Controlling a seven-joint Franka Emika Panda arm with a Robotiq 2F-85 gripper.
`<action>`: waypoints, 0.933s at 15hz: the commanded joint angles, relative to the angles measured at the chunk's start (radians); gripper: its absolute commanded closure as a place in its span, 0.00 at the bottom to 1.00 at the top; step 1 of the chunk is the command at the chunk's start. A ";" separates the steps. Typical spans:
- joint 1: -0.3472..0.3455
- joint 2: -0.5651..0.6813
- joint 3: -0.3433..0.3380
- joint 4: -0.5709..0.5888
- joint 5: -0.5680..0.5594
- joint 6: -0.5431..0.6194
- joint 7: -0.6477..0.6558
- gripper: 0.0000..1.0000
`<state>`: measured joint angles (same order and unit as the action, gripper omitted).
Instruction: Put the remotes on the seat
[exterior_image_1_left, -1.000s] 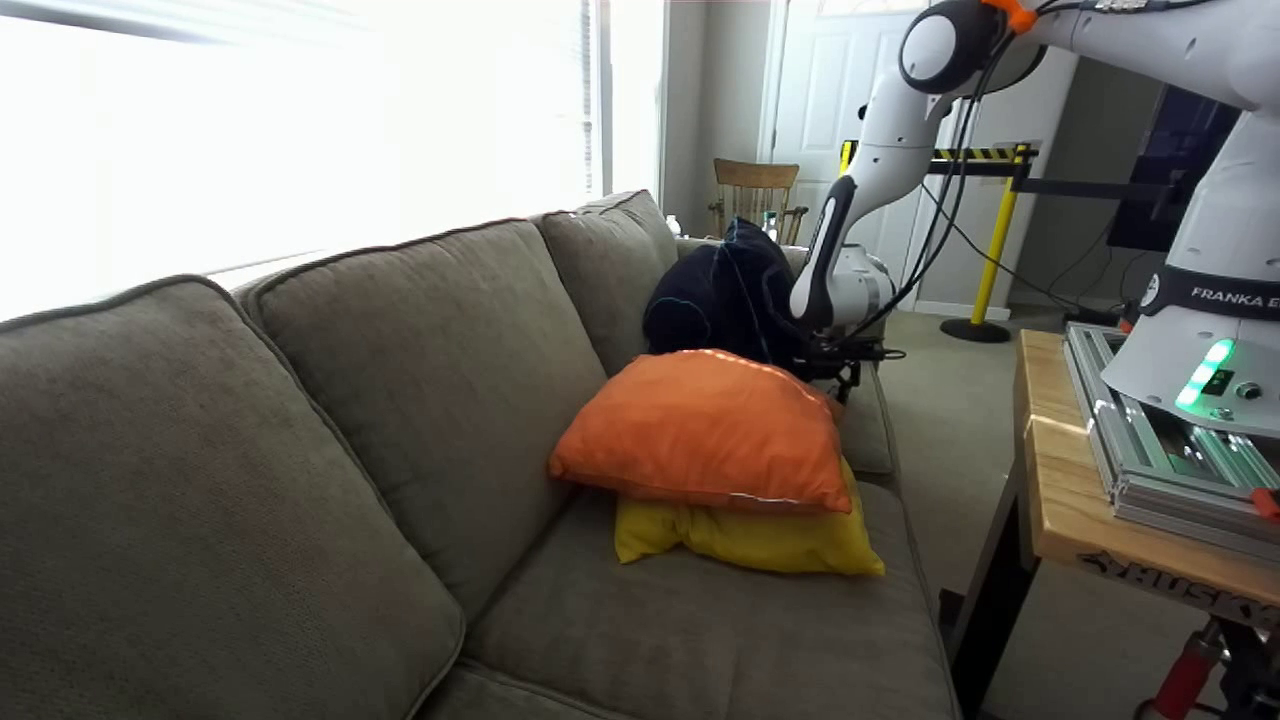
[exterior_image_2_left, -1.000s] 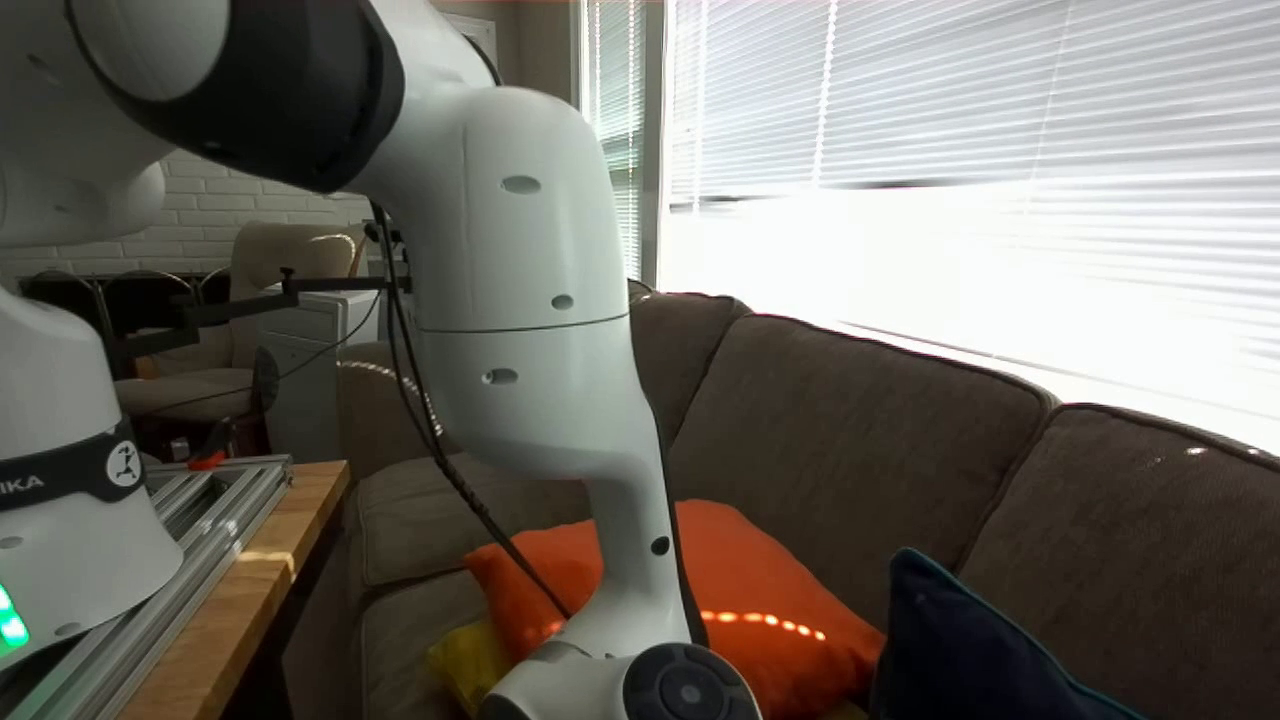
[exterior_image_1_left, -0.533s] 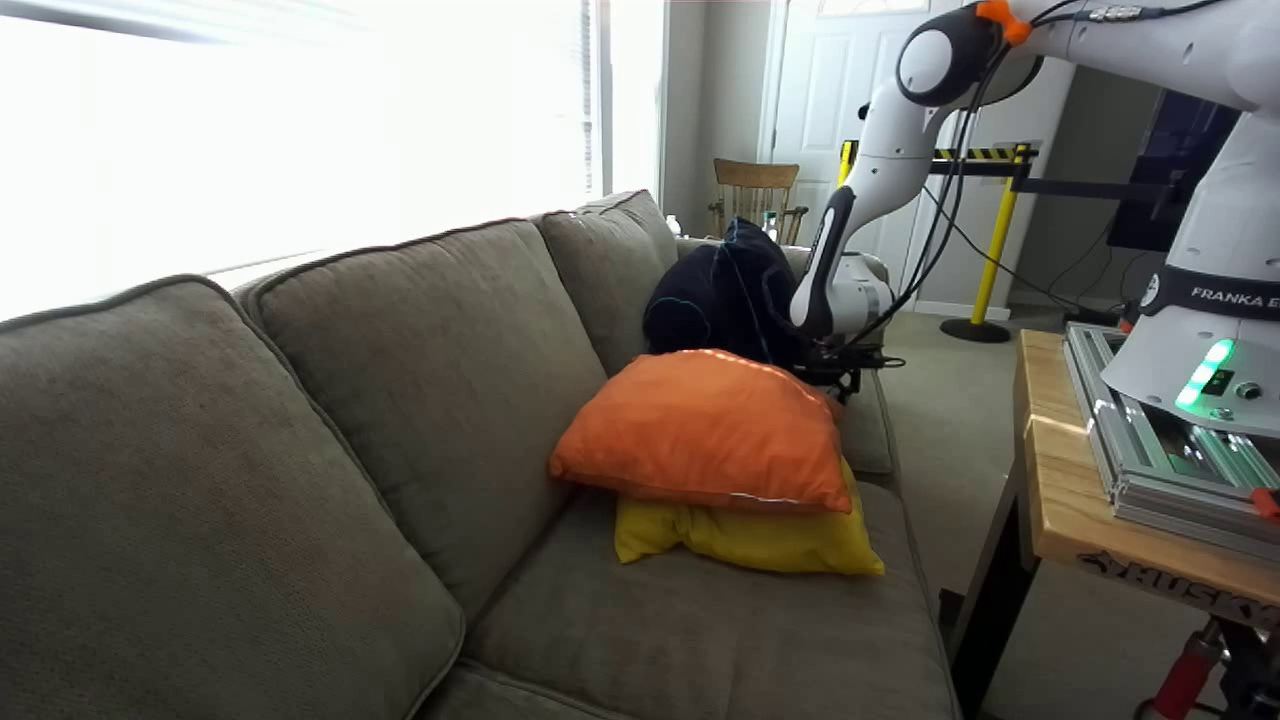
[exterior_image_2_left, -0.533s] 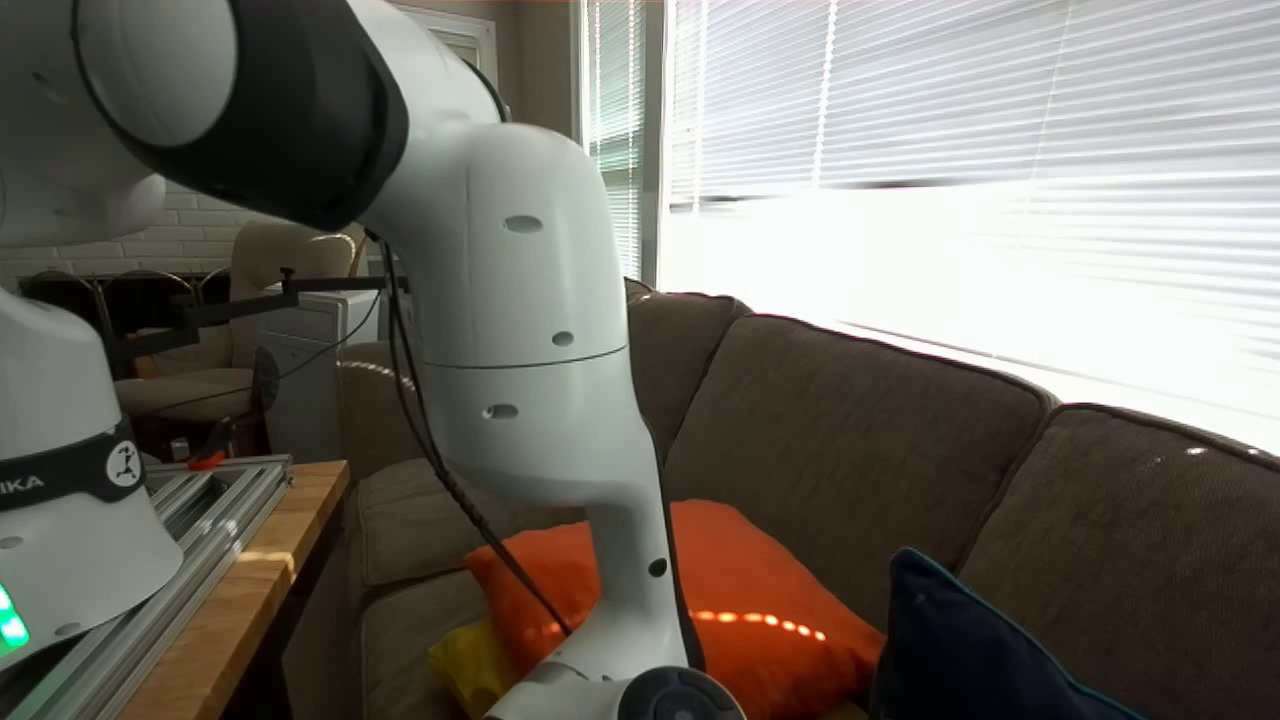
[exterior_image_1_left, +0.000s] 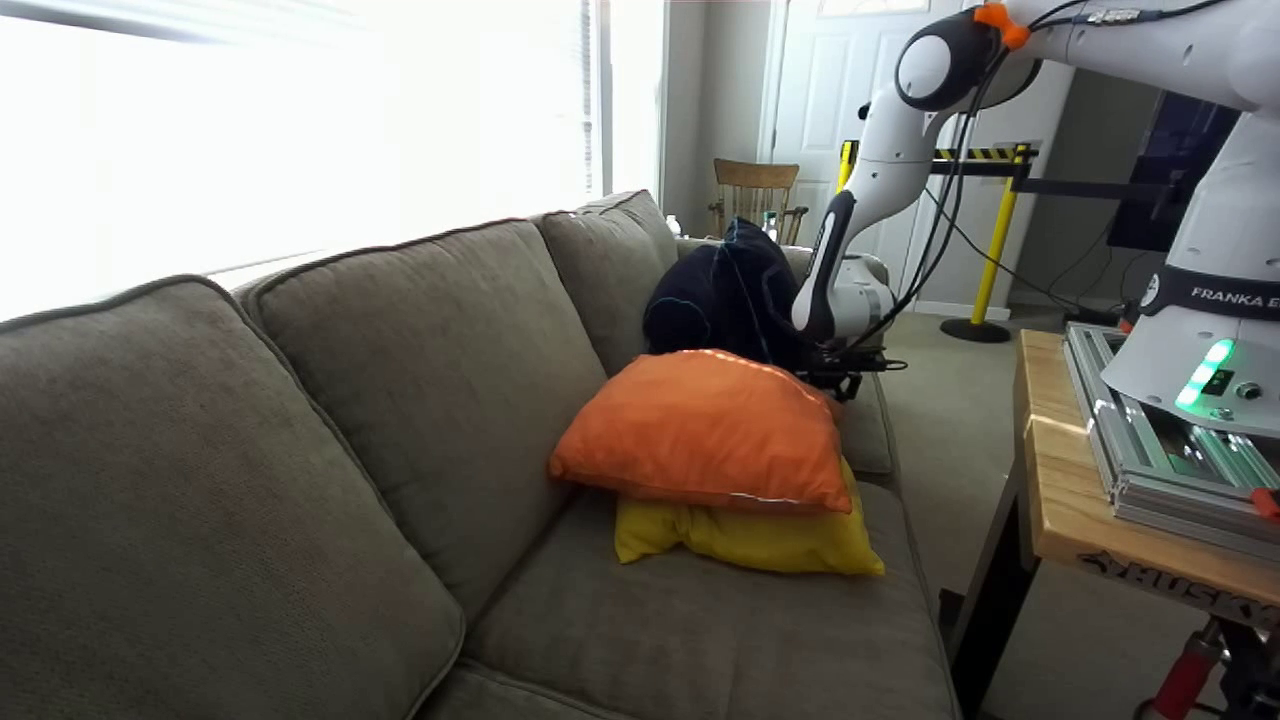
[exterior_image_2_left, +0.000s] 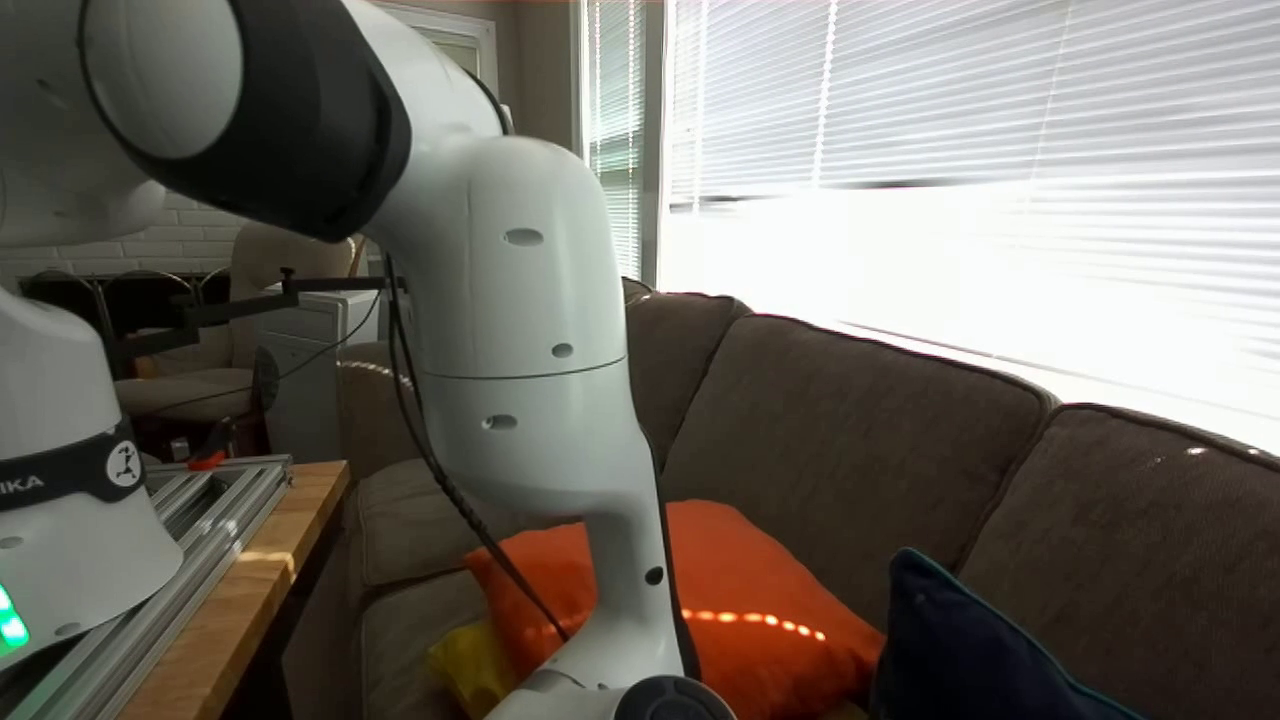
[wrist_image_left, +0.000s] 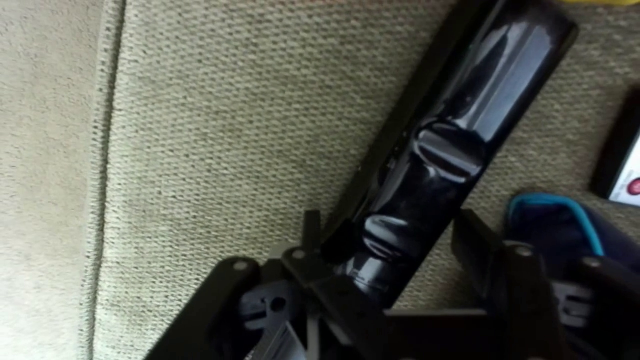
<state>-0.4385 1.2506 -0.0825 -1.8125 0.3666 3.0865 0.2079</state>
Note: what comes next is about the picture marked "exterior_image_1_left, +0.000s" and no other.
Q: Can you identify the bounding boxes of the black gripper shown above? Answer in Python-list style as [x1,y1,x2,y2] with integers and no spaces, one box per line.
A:
[795,342,905,400]

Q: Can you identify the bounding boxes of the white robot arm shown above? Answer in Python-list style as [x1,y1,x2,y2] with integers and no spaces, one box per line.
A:
[791,0,1280,437]

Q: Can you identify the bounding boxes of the dark navy pillow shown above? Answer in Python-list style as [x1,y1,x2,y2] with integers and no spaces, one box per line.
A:
[645,218,804,366]

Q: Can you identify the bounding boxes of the orange pillow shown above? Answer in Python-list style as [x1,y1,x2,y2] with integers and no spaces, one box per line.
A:
[549,347,851,513]

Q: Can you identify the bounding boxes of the yellow pillow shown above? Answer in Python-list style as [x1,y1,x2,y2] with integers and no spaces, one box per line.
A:
[613,462,886,574]

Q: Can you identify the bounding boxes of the yellow black barrier stand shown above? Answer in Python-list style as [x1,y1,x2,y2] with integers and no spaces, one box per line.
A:
[931,144,1038,342]

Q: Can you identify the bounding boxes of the wooden table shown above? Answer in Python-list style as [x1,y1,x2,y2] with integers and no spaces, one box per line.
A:
[1015,325,1280,632]

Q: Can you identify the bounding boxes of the white door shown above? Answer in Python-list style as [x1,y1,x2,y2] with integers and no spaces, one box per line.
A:
[761,0,967,249]

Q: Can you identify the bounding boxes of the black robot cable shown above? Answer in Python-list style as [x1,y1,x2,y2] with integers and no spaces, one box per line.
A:
[851,0,1231,353]

